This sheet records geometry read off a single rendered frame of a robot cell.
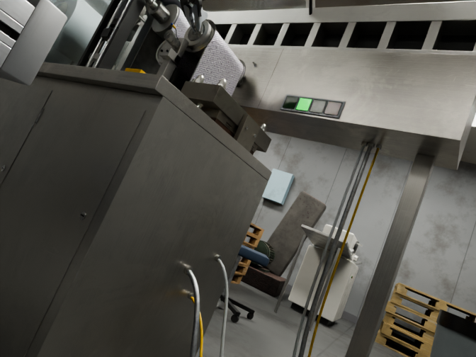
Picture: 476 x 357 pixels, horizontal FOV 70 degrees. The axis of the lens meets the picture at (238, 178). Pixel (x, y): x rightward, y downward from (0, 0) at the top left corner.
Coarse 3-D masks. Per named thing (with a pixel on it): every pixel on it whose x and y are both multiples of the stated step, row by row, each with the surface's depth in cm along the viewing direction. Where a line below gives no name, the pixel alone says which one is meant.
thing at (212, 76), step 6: (204, 60) 125; (198, 66) 124; (204, 66) 126; (210, 66) 129; (198, 72) 125; (204, 72) 127; (210, 72) 130; (216, 72) 132; (192, 78) 123; (204, 78) 128; (210, 78) 130; (216, 78) 133; (222, 78) 136; (216, 84) 134; (228, 84) 139; (228, 90) 140
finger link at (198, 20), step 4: (196, 4) 117; (192, 8) 119; (196, 8) 118; (196, 12) 119; (204, 12) 122; (196, 16) 120; (204, 16) 123; (196, 20) 121; (200, 20) 121; (204, 20) 123; (196, 24) 122; (200, 24) 122; (196, 28) 123
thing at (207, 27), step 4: (204, 24) 126; (208, 24) 125; (188, 28) 130; (208, 28) 124; (204, 32) 125; (208, 32) 124; (184, 36) 130; (204, 36) 124; (208, 36) 125; (188, 40) 128; (196, 40) 125; (200, 40) 124; (204, 40) 125; (188, 44) 127; (192, 44) 126; (196, 44) 125; (200, 44) 125; (204, 48) 127; (196, 52) 130; (200, 52) 129; (200, 56) 131
